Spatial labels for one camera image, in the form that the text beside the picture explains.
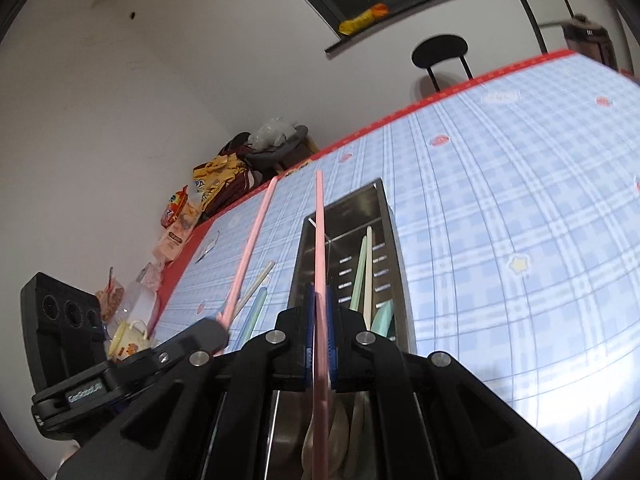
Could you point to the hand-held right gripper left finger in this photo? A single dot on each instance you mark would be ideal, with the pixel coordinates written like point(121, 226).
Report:
point(310, 320)

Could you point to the black round chair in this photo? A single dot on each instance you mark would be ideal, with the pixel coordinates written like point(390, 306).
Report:
point(440, 52)

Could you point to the yellow orange packet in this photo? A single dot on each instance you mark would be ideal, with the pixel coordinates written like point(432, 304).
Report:
point(362, 19)

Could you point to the black metal frame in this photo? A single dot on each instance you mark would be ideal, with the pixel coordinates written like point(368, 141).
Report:
point(527, 15)

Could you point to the dark rice cooker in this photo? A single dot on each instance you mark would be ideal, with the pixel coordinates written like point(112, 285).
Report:
point(590, 40)

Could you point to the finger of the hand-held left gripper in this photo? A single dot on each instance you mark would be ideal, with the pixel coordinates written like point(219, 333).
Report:
point(195, 337)

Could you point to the grey stool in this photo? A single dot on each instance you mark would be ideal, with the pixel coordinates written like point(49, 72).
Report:
point(290, 152)

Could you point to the orange snack bag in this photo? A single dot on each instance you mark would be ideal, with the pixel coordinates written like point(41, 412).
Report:
point(172, 207)

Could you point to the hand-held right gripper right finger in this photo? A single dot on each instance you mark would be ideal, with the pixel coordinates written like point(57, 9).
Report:
point(333, 325)

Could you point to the stainless steel utensil tray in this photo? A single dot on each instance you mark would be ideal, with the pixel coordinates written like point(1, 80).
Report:
point(350, 215)

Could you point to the yellow and maroon clothes pile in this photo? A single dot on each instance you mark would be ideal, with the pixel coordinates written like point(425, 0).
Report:
point(225, 180)

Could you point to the pink chopstick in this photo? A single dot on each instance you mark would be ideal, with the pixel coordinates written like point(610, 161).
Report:
point(320, 250)
point(250, 250)

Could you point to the yellow plastic cup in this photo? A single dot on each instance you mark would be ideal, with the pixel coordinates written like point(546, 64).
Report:
point(127, 342)

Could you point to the crumpled clear plastic bags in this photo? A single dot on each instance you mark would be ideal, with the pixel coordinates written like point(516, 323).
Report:
point(272, 132)

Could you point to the snack bags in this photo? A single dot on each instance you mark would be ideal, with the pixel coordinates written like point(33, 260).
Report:
point(175, 240)

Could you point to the beige plastic spoon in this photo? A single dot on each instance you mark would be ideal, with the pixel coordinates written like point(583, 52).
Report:
point(345, 430)

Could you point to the clear plastic container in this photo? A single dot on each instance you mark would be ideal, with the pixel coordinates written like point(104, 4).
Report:
point(140, 302)

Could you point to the beige chopstick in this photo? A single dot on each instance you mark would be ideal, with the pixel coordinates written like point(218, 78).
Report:
point(257, 282)

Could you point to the green plastic spoon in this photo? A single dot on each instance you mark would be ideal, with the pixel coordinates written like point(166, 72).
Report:
point(382, 322)

